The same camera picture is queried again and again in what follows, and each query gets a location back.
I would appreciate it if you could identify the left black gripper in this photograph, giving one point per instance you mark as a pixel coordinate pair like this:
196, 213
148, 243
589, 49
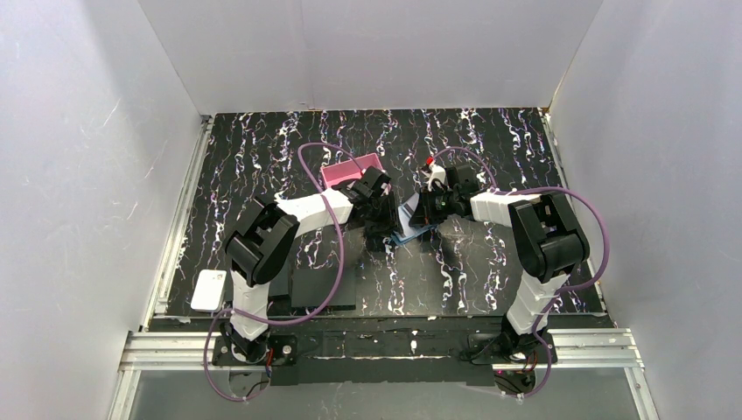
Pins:
381, 213

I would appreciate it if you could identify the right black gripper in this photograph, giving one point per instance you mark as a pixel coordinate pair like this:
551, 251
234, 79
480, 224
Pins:
428, 208

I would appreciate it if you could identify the blue leather card holder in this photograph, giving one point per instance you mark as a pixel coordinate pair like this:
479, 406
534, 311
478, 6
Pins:
405, 232

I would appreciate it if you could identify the pink plastic tray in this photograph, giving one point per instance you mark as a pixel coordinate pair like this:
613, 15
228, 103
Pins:
334, 174

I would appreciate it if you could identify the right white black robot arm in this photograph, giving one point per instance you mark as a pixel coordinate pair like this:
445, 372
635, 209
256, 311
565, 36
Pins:
549, 241

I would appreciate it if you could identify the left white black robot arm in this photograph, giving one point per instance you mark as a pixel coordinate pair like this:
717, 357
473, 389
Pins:
259, 245

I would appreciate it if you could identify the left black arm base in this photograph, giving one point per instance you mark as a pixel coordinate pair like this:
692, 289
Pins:
267, 350

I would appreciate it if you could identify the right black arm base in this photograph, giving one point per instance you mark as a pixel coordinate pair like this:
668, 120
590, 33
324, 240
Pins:
523, 350

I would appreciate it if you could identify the large black flat plate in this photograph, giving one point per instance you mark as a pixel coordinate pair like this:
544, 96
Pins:
310, 287

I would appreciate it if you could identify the small black flat plate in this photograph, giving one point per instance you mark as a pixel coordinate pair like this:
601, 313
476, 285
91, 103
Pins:
280, 286

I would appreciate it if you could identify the white rectangular device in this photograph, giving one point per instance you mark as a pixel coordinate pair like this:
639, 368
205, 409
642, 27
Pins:
208, 291

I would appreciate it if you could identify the aluminium left side rail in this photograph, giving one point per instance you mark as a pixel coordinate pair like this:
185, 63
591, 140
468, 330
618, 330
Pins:
158, 299

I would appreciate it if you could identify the aluminium front rail frame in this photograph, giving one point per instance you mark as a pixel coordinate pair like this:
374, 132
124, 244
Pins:
393, 374

